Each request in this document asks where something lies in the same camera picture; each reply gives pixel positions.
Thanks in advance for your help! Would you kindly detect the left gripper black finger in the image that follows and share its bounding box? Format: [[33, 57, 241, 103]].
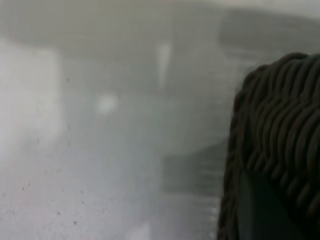
[[238, 170, 304, 240]]

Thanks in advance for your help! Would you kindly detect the black woven wicker basket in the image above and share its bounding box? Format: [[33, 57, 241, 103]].
[[217, 51, 320, 240]]

